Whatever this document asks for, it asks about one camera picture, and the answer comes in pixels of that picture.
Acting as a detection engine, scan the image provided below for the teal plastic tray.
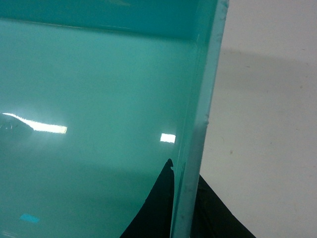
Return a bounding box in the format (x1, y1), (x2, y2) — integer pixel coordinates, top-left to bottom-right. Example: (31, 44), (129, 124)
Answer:
(0, 0), (229, 238)

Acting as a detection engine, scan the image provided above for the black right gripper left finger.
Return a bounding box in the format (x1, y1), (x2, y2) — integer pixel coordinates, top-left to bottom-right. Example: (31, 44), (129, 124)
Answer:
(121, 159), (175, 238)

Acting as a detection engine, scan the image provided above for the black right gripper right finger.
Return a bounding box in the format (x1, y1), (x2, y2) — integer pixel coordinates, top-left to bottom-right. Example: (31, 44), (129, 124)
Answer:
(190, 177), (254, 238)

